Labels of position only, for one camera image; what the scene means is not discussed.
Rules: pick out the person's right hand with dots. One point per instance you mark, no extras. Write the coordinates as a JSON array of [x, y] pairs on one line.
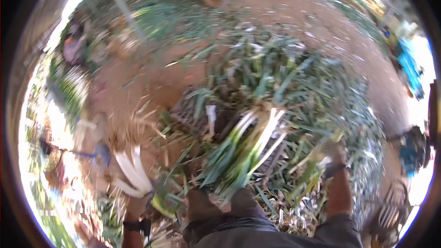
[[333, 153]]

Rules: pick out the person's left hand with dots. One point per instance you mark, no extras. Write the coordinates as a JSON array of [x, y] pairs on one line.
[[136, 206]]

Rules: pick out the bunch of white-stalked green onions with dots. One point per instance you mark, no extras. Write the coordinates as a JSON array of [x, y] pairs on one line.
[[132, 172]]

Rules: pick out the black wrist band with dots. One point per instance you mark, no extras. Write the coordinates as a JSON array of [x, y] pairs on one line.
[[134, 226], [333, 170]]

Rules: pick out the person's legs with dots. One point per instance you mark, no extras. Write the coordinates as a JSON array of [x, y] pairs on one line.
[[203, 203]]

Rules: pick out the pile of green onion leaves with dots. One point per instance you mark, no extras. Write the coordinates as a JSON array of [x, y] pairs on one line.
[[310, 86]]

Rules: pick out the bundle of green onions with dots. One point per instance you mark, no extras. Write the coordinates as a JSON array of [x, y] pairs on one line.
[[241, 151]]

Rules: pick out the dark woven crate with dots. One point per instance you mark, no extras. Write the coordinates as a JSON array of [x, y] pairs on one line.
[[187, 113]]

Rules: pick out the person's body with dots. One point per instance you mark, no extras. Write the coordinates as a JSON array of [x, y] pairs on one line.
[[262, 236]]

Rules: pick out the grey pole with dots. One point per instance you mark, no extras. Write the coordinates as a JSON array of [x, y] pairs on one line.
[[125, 8]]

